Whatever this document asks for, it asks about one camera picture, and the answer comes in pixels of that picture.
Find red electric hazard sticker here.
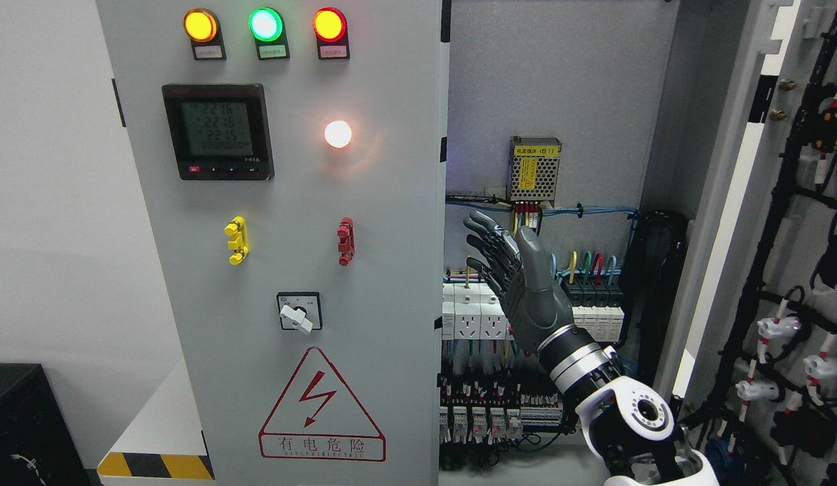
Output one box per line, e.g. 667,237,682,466
259,347,387,462

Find white socket breaker row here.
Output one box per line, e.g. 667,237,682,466
442,282,514,340

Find black surge protector block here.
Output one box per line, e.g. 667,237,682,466
561,280,625,345

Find perforated metal power supply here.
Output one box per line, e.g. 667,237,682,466
508,136,562,204

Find black digital power meter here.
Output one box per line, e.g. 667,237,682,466
161,83,275,181

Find white rotary selector switch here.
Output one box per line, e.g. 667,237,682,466
276,292,323,335

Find yellow terminal connector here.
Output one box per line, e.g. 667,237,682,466
224,215,250,267

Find red terminal connector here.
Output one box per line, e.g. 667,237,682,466
336,217,356,267

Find black cable loom right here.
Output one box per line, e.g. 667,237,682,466
624,210,689,379

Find black box at left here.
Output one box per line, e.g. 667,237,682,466
0,363,91,485

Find red indicator lamp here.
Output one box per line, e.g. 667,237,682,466
313,7,350,59

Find relay terminal row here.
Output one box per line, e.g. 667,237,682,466
437,369,570,446

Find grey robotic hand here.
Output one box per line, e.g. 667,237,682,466
464,211,574,354

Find grey cabinet door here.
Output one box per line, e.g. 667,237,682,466
641,1,837,485
97,1,448,485

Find yellow indicator lamp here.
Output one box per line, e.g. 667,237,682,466
183,8,226,61

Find green indicator lamp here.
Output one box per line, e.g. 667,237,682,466
248,7,291,61

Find white glowing indicator lamp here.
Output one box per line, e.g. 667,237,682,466
323,119,353,150

